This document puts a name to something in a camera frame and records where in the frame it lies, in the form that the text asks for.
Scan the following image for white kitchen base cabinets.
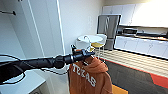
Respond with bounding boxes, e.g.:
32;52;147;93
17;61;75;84
114;34;168;61

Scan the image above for yellow bar stool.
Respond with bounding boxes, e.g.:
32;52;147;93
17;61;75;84
90;41;105;63

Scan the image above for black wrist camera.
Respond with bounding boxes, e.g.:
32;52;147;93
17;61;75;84
69;43;77;54

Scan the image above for white bar stool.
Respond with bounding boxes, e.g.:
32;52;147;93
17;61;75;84
96;33;109;51

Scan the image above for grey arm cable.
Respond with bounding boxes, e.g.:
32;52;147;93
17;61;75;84
0;54;27;85

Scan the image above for white kitchen wall cabinets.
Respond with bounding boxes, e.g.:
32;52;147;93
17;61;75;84
101;2;168;28

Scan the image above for orange hooded sweatshirt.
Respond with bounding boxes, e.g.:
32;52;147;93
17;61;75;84
68;56;114;94

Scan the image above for stainless steel fridge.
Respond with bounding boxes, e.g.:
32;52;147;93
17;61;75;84
96;13;122;52

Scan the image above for white wardrobe door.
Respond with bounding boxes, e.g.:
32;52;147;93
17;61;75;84
28;0;70;94

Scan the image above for dark microwave oven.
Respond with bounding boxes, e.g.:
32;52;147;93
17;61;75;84
122;28;139;36

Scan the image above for white plastic clothes hanger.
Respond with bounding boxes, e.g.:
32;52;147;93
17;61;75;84
82;34;92;53

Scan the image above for white round table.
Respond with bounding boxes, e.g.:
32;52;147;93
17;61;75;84
76;34;105;44

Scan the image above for dark wardrobe rail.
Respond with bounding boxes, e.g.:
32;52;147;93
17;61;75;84
0;9;17;16

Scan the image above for white wall switch plate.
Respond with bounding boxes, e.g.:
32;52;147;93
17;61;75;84
87;15;93;26

